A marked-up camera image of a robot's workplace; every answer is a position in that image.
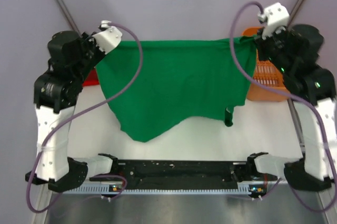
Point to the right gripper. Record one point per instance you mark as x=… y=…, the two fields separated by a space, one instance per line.
x=260 y=41

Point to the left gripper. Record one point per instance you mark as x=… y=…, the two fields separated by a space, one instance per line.
x=87 y=39

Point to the green t shirt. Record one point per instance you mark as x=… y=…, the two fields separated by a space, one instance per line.
x=170 y=81

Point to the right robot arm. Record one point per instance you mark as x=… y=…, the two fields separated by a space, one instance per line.
x=316 y=170

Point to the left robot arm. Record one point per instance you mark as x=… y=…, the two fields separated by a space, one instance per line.
x=55 y=99

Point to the folded red t shirt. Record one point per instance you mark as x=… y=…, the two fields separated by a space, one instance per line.
x=92 y=79

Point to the orange plastic basket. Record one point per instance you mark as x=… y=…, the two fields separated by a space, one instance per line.
x=267 y=75

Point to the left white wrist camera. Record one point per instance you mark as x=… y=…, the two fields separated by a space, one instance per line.
x=108 y=38

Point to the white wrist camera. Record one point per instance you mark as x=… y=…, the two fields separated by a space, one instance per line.
x=273 y=16
x=108 y=38

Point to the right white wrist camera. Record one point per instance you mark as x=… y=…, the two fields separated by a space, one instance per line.
x=273 y=16

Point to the left corner metal post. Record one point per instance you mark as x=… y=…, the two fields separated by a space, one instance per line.
x=67 y=15

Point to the grey slotted cable duct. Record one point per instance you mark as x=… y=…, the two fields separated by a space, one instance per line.
x=111 y=189

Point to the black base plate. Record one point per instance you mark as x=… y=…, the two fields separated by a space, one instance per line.
x=184 y=175

